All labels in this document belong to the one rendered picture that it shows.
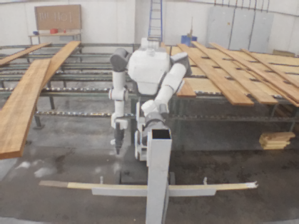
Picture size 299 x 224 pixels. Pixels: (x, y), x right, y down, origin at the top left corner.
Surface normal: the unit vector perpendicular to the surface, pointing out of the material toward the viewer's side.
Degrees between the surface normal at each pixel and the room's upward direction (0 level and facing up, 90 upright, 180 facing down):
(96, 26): 88
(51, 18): 90
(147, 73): 97
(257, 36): 90
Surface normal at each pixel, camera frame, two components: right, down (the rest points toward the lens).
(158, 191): 0.02, 0.46
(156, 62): -0.04, -0.18
